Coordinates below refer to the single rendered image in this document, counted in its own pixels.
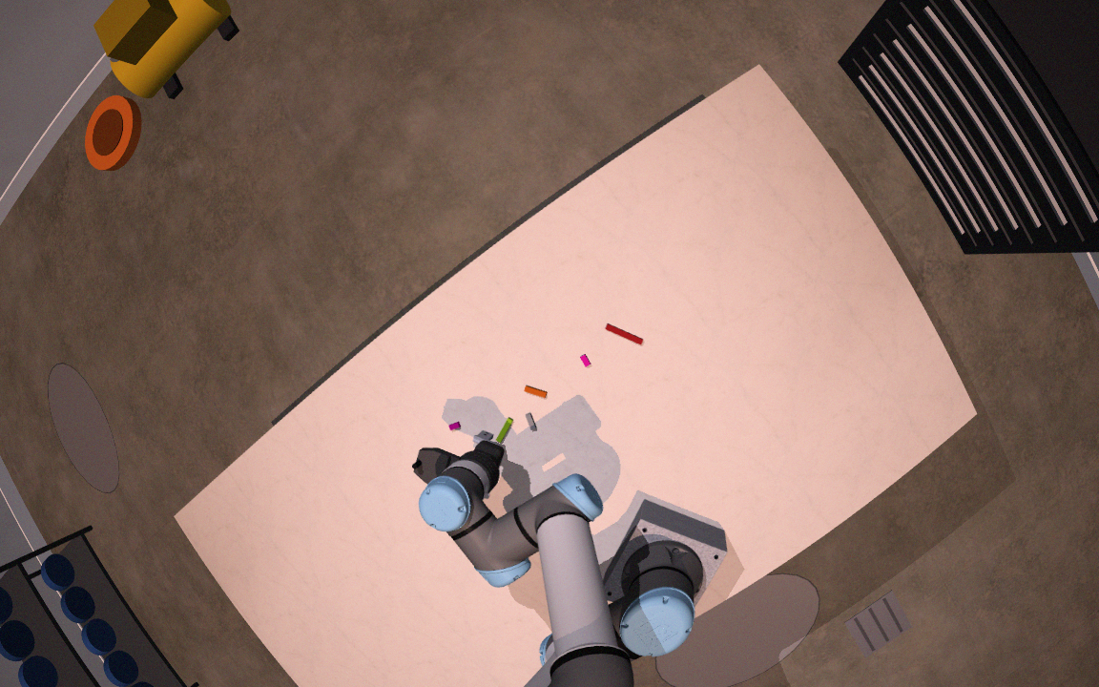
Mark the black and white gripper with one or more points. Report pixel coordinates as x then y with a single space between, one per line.
483 460

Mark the dark red rod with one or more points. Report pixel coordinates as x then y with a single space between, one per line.
624 334

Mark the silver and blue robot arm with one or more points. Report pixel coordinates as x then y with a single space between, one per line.
657 608

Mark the lime green rod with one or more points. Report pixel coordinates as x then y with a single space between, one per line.
504 430

